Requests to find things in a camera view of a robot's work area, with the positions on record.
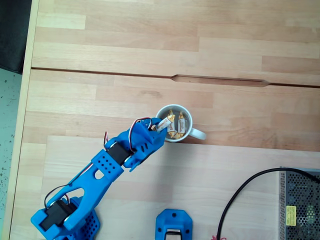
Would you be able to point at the yellow white sweet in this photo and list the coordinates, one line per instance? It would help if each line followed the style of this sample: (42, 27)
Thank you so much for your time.
(181, 124)
(172, 130)
(163, 124)

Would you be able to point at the white mug with black lettering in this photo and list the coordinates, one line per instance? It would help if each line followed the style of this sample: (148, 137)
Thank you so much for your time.
(197, 133)

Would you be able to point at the light wooden board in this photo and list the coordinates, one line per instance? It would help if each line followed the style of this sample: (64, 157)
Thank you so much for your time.
(175, 175)

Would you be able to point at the red thread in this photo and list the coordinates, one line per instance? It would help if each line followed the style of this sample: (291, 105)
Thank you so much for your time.
(217, 237)

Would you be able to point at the perforated metal power supply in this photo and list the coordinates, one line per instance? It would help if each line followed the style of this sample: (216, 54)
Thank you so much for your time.
(300, 207)

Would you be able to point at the black fabric seat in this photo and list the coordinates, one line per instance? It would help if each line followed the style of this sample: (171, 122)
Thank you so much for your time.
(12, 32)

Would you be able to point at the blue printed motor mount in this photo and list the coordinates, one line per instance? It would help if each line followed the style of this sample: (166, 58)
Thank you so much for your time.
(174, 218)

